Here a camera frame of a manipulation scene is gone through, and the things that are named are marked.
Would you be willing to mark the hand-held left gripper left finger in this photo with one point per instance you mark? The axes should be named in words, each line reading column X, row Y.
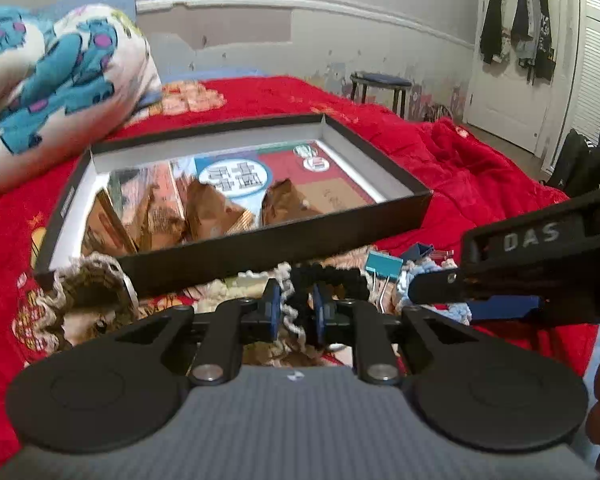
column 272, row 312

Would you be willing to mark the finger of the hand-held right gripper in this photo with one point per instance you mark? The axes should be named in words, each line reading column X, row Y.
column 505, row 308
column 437, row 287

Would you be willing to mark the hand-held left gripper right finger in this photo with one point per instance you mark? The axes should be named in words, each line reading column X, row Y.
column 321, row 312

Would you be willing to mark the light blue knitted scrunchie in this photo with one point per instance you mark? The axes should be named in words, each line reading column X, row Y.
column 410, row 280

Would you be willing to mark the black scrunchie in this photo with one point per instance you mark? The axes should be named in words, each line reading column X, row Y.
column 340, row 280

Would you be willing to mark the black shallow cardboard box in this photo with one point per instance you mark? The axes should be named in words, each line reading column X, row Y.
column 280, row 255

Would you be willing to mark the brown triangular paper packet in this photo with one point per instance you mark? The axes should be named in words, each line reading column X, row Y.
column 285, row 202
column 107, row 225
column 215, row 210
column 160, row 217

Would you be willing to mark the dark blue binder clip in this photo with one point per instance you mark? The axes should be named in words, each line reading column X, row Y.
column 417, row 252

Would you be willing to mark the teal binder clip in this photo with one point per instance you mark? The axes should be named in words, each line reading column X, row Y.
column 382, row 265

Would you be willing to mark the black bag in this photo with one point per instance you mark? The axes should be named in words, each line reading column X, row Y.
column 587, row 160

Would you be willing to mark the red embroidered blanket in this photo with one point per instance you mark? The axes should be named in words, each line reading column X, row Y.
column 480, row 180

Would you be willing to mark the cream and brown ruffled scrunchie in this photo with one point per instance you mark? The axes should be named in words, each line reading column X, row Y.
column 87, row 290

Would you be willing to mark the round stool with blue seat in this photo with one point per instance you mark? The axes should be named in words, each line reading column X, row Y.
column 380, row 80

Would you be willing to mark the hanging dark clothes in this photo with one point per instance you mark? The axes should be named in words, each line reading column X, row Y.
column 515, row 20

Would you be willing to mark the blue bedsheet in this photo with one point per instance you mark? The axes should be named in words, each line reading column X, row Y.
column 215, row 74

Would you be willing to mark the monster print pillow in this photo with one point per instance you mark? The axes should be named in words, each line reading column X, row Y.
column 65, row 85

